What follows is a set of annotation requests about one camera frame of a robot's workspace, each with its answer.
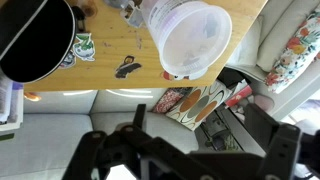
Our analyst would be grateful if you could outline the floral print pillow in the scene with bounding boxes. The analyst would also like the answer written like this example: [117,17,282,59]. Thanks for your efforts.
[264,8,320,95]

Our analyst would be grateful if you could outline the green white dinosaur sticker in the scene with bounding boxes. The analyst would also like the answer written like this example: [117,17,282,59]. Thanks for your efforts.
[72,32,97,63]

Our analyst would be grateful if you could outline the black round container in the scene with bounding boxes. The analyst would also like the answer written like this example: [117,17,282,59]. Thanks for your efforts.
[0,0,77,84]

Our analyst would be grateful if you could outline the wooden side table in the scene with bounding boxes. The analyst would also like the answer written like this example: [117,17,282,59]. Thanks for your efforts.
[23,0,269,93]

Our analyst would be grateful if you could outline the cream leather sofa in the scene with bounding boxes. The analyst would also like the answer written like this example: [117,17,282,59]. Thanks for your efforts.
[226,0,320,121]

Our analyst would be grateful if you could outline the stack of books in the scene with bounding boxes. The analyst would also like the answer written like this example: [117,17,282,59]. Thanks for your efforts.
[0,71,25,133]

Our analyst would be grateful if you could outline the snowman sticker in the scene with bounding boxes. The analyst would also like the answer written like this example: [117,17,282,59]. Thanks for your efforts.
[161,69,192,82]

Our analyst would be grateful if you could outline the grey black character sticker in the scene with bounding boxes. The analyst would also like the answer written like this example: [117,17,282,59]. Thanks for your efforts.
[58,49,78,70]

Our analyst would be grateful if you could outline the red white booklet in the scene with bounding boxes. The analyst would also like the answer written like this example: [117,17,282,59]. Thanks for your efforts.
[224,79,253,109]

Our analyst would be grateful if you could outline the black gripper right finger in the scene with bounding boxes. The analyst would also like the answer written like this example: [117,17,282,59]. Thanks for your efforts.
[246,103,303,180]

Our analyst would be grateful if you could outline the metal spoon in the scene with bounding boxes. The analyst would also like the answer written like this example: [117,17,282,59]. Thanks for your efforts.
[102,0,130,10]

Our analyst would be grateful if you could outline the orange oval pattern pillow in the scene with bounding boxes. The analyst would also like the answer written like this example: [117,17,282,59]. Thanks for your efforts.
[165,79,234,132]

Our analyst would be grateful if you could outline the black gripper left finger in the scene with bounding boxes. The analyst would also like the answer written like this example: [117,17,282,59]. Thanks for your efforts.
[63,103,201,180]

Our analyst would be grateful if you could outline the brown figure sticker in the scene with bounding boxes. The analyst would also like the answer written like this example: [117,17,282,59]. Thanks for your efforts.
[114,54,143,80]

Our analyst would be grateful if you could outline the clear plastic cup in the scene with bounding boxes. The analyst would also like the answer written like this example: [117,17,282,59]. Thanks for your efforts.
[141,0,233,81]

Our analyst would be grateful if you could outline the grey fabric sofa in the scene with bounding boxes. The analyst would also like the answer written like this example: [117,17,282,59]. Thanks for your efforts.
[0,88,201,180]

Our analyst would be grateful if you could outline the red patterned cloth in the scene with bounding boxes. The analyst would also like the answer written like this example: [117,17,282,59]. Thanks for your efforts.
[152,87,194,114]

